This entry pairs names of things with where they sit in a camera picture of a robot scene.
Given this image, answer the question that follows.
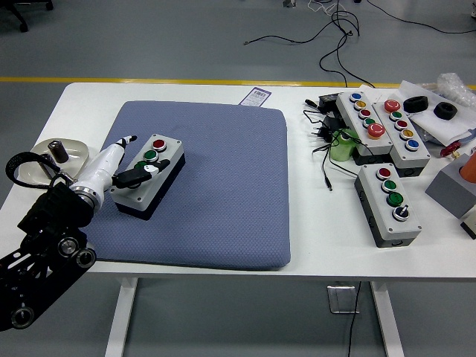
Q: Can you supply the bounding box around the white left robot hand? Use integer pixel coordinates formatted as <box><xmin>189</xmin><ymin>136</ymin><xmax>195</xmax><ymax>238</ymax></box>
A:
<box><xmin>76</xmin><ymin>134</ymin><xmax>171</xmax><ymax>191</ymax></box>

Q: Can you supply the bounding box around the three-button grey control box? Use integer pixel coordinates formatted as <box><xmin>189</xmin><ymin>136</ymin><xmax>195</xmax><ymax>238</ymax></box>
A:
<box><xmin>108</xmin><ymin>133</ymin><xmax>186</xmax><ymax>221</ymax></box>

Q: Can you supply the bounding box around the five-button box, blue end button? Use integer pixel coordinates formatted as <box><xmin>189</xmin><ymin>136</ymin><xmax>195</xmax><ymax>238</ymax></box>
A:
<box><xmin>373</xmin><ymin>99</ymin><xmax>431</xmax><ymax>178</ymax></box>
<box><xmin>335</xmin><ymin>91</ymin><xmax>396</xmax><ymax>167</ymax></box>

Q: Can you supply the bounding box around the beige shallow dish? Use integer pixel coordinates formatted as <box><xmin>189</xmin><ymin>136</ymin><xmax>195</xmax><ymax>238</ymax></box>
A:
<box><xmin>18</xmin><ymin>138</ymin><xmax>90</xmax><ymax>185</ymax></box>

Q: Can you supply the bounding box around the blue-grey textured mat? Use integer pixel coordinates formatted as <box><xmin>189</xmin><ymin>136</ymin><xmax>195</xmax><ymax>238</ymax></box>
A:
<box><xmin>80</xmin><ymin>100</ymin><xmax>292</xmax><ymax>271</ymax></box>

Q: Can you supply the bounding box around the white table leg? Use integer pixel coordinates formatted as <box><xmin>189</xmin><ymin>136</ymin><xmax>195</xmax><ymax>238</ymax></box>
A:
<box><xmin>370</xmin><ymin>280</ymin><xmax>405</xmax><ymax>357</ymax></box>
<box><xmin>103</xmin><ymin>277</ymin><xmax>139</xmax><ymax>357</ymax></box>

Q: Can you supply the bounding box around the purple barcode label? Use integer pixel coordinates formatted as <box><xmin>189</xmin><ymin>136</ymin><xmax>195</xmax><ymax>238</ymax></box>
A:
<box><xmin>239</xmin><ymin>86</ymin><xmax>271</xmax><ymax>107</ymax></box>

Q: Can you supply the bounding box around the black office chair base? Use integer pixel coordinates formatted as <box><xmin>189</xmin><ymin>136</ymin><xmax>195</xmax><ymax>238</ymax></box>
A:
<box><xmin>0</xmin><ymin>0</ymin><xmax>55</xmax><ymax>33</ymax></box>

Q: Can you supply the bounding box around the black power adapter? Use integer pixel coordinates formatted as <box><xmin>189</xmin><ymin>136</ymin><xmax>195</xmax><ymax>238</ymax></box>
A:
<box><xmin>322</xmin><ymin>114</ymin><xmax>345</xmax><ymax>130</ymax></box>
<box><xmin>318</xmin><ymin>93</ymin><xmax>341</xmax><ymax>112</ymax></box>

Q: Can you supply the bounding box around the metal floor socket plate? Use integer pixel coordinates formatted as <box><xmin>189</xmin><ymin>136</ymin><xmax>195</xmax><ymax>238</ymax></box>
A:
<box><xmin>326</xmin><ymin>284</ymin><xmax>361</xmax><ymax>315</ymax></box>

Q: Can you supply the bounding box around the white paper sheet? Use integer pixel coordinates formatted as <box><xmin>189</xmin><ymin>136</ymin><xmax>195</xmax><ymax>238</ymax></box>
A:
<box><xmin>399</xmin><ymin>80</ymin><xmax>474</xmax><ymax>147</ymax></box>

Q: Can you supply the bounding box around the grey block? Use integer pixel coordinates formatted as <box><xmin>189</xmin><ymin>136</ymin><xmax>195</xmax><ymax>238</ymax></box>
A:
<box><xmin>424</xmin><ymin>152</ymin><xmax>476</xmax><ymax>220</ymax></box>

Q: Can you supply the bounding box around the clear bubble wrap bag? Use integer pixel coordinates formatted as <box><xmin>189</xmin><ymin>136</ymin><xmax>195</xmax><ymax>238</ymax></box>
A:
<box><xmin>434</xmin><ymin>72</ymin><xmax>476</xmax><ymax>109</ymax></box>

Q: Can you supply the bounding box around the orange cylinder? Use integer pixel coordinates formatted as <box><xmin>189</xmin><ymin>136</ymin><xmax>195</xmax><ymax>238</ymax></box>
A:
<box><xmin>459</xmin><ymin>152</ymin><xmax>476</xmax><ymax>183</ymax></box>

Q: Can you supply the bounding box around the white box with black base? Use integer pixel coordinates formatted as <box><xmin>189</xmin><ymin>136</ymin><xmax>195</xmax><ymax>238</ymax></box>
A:
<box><xmin>460</xmin><ymin>208</ymin><xmax>476</xmax><ymax>239</ymax></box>

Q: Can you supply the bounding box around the black wall plug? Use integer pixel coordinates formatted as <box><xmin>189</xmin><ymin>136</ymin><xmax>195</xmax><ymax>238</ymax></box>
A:
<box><xmin>307</xmin><ymin>125</ymin><xmax>334</xmax><ymax>144</ymax></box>

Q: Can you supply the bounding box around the black cord with barrel plug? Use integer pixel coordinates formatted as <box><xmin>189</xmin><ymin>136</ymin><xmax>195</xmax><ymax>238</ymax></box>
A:
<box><xmin>312</xmin><ymin>141</ymin><xmax>358</xmax><ymax>193</ymax></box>

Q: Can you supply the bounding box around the black hanging cable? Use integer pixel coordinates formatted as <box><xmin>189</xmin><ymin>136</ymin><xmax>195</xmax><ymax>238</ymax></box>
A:
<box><xmin>347</xmin><ymin>280</ymin><xmax>362</xmax><ymax>357</ymax></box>

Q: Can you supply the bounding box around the four-button box with selector switch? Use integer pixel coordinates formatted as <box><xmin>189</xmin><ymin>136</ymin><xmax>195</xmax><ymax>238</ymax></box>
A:
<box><xmin>353</xmin><ymin>163</ymin><xmax>423</xmax><ymax>249</ymax></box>

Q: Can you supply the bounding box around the black foam ring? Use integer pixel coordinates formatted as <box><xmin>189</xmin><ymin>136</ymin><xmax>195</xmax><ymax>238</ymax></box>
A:
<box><xmin>434</xmin><ymin>102</ymin><xmax>458</xmax><ymax>120</ymax></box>
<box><xmin>403</xmin><ymin>95</ymin><xmax>429</xmax><ymax>112</ymax></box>

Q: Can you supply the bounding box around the thin black floor cable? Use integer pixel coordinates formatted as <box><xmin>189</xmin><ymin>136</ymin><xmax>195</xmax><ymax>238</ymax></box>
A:
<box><xmin>366</xmin><ymin>0</ymin><xmax>476</xmax><ymax>36</ymax></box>

